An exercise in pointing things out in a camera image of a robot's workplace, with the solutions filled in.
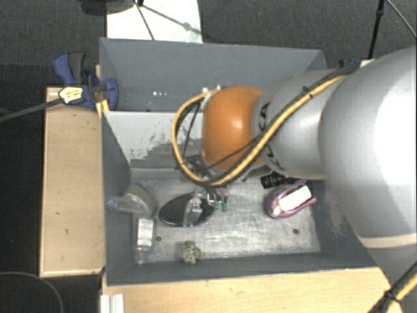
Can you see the grey metal bin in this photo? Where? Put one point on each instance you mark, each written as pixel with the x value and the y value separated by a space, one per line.
pixel 208 70

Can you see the pale wood board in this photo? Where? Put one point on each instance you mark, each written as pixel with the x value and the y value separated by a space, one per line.
pixel 71 187

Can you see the speckled toy animal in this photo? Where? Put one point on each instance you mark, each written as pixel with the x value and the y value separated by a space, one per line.
pixel 189 251

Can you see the black cylinder on white bracket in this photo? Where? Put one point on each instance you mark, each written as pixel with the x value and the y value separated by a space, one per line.
pixel 272 180

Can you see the olive round disc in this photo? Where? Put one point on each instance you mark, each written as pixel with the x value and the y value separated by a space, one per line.
pixel 145 192

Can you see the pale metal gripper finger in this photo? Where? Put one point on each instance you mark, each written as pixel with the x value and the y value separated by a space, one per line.
pixel 197 211
pixel 189 214

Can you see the black oval dish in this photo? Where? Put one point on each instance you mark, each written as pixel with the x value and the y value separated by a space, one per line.
pixel 174 211

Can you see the purple and white packet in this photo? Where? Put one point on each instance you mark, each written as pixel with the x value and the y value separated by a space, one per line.
pixel 290 202

